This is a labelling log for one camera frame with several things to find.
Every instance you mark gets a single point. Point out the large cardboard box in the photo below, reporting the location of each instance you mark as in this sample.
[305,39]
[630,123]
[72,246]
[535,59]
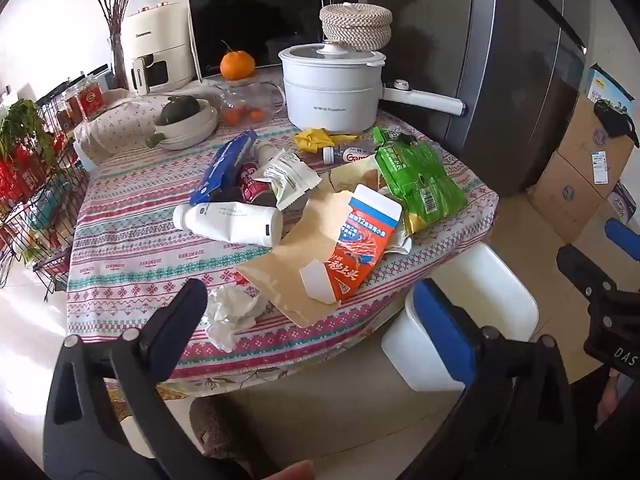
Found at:
[570,195]

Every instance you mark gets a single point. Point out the small white bottle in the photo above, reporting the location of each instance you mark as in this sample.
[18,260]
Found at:
[267,152]

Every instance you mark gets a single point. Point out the person's dark pants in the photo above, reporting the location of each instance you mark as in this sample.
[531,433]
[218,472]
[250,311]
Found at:
[615,455]

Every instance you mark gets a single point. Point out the grey refrigerator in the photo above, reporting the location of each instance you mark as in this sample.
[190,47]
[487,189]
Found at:
[480,70]

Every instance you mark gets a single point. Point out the green squash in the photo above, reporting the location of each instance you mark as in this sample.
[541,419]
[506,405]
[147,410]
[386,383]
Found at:
[175,109]

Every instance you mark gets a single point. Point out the blue printed carton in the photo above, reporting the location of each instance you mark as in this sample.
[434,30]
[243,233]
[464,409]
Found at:
[607,85]

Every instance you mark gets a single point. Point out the person's right hand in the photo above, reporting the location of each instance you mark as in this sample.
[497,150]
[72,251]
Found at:
[607,400]

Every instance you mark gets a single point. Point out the white ceramic bowl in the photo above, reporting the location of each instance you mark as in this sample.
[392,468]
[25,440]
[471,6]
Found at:
[192,130]

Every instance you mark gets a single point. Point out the large white plastic bottle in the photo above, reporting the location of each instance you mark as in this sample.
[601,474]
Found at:
[230,222]

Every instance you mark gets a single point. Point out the green leafy plant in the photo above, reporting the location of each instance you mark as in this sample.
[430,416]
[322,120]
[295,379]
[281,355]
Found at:
[22,127]

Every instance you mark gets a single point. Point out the green snack bag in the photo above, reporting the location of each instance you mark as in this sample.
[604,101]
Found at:
[425,185]

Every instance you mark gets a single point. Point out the white sachet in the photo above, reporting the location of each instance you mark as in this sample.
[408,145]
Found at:
[290,175]

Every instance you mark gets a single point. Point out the orange and blue carton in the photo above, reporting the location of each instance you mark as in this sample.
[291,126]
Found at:
[360,250]

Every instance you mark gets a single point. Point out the glass teapot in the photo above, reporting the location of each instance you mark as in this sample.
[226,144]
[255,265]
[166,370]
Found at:
[245,102]

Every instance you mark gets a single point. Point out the white dotted cloth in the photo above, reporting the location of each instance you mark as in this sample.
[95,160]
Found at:
[112,125]

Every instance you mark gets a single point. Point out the brown paper envelope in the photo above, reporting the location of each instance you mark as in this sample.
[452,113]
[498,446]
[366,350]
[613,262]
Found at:
[290,260]

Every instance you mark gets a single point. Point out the patterned tablecloth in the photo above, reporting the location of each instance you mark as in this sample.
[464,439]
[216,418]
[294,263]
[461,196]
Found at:
[140,260]

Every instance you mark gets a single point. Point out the brown furry slipper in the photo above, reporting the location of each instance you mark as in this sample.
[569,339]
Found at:
[215,430]

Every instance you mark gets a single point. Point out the cream air fryer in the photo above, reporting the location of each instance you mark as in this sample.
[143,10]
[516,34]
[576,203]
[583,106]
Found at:
[160,45]

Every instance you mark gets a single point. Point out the blue tissue box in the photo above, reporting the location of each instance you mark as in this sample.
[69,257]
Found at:
[625,205]

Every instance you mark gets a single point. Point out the clear plastic water bottle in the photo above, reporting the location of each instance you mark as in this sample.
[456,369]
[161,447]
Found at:
[350,152]

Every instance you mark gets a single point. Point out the crumpled white tissue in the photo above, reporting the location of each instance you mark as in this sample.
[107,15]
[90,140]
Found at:
[232,315]

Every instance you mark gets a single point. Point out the vase of dry twigs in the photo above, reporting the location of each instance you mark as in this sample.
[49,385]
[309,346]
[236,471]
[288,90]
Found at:
[119,35]

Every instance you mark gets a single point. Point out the red drink can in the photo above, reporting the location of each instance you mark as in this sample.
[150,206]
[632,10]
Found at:
[252,185]

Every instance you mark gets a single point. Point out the black microwave oven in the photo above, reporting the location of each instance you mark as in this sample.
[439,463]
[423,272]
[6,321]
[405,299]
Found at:
[270,25]

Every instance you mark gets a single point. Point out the blue snack packet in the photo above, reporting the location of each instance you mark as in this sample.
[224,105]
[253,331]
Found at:
[222,165]

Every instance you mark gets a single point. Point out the white electric cooking pot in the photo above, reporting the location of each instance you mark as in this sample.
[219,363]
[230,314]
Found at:
[330,95]

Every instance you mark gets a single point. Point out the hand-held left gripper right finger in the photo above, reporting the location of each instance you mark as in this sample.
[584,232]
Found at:
[440,330]

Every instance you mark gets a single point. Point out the red label jar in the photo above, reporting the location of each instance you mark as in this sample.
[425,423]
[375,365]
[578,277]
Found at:
[90,100]

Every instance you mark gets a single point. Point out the black cloth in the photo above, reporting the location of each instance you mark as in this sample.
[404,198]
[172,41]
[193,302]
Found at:
[612,117]

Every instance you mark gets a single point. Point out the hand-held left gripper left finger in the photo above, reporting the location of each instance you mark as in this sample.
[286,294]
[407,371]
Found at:
[180,320]

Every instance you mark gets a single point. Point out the yellow wrapper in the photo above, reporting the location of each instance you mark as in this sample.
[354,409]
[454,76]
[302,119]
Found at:
[312,140]

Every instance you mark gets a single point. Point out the orange with leaf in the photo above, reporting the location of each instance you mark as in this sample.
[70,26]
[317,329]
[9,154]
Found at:
[237,66]

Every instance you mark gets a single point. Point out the woven lidded basket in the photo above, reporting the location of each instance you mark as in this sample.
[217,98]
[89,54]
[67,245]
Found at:
[355,25]

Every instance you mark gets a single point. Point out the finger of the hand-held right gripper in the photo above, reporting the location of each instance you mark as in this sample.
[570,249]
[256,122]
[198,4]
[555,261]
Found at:
[582,267]
[622,234]

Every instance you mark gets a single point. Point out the white plastic bin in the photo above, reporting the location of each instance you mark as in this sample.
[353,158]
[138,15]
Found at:
[480,290]

